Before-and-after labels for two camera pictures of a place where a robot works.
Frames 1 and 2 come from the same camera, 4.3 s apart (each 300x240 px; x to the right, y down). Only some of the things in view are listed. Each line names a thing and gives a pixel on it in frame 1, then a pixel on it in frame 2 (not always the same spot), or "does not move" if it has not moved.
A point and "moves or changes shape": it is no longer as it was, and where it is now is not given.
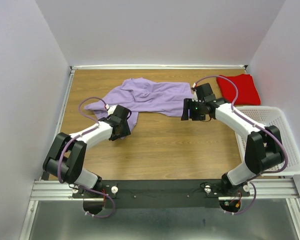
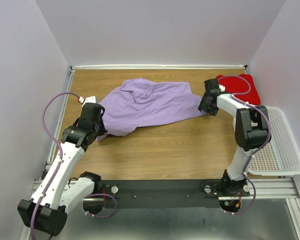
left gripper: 125,131 → 102,129
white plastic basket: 275,116 does not move
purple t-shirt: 165,96 moves or changes shape
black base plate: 163,194 does not move
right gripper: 188,103 → 211,111
